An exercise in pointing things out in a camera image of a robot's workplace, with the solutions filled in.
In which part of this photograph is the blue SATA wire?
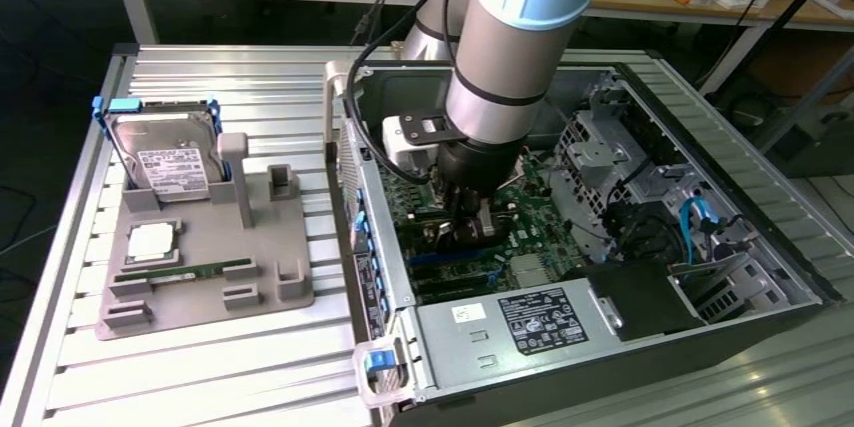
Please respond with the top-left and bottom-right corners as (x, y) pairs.
(679, 196), (721, 266)

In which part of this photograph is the green motherboard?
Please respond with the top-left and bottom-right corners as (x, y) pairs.
(378, 139), (595, 306)

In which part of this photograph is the black wire bundle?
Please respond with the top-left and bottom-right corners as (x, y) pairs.
(596, 191), (692, 268)

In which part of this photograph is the thick black camera cable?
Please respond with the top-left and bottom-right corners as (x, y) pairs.
(342, 0), (452, 187)

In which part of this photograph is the blue case latch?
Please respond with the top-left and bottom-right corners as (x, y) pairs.
(362, 350), (394, 374)

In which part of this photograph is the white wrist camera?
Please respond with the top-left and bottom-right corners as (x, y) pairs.
(380, 115), (445, 173)

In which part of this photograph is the blue expansion slot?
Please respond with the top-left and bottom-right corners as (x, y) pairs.
(406, 247), (488, 266)

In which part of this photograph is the silver metal drive cage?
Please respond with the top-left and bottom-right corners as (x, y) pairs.
(552, 106), (672, 208)

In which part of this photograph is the black open PC case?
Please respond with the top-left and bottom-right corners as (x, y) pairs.
(322, 59), (843, 427)

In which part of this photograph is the silver CPU chip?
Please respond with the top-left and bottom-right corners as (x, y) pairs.
(126, 223), (180, 261)

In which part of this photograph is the black plastic fan shroud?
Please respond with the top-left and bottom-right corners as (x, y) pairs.
(563, 260), (709, 344)

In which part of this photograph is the low-profile graphics card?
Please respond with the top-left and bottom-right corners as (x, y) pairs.
(398, 211), (499, 253)

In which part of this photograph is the hard disk in blue carrier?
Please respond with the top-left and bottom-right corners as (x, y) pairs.
(90, 94), (225, 203)

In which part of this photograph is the grey plastic parts rack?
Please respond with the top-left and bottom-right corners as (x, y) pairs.
(94, 131), (316, 342)

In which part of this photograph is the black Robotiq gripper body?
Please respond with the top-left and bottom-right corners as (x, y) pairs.
(432, 136), (528, 196)

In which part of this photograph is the open metal socket cover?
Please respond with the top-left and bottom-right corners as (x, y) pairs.
(505, 146), (535, 186)

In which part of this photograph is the green RAM stick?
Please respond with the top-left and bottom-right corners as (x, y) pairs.
(116, 260), (254, 284)

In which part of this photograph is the black equipment box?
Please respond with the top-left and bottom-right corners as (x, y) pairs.
(765, 109), (854, 181)

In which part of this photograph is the black expansion slot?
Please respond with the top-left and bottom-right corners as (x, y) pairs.
(416, 279), (500, 302)

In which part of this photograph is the silver chipset heat sink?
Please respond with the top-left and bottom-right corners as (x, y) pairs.
(511, 255), (552, 284)

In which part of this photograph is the thin hanging black cable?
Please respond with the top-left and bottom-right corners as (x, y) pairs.
(352, 0), (401, 46)

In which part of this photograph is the grey power supply unit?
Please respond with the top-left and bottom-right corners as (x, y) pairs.
(397, 280), (627, 393)

